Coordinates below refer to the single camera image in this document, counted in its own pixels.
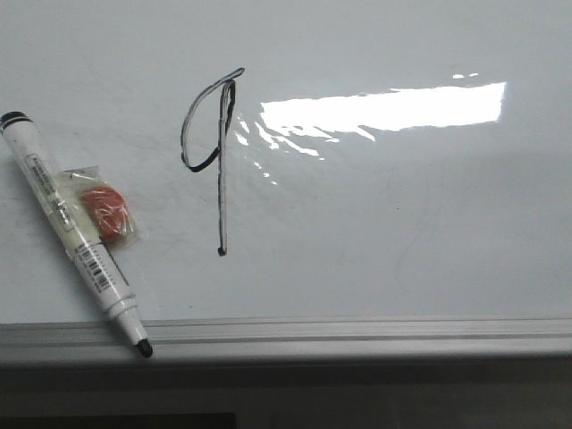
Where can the red magnet taped to marker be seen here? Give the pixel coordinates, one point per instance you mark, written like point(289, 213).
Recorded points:
point(98, 208)

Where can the white black-tipped whiteboard marker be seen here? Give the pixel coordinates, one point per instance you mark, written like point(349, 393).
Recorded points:
point(56, 191)

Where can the whiteboard with aluminium frame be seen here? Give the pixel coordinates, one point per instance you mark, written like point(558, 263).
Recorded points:
point(313, 180)

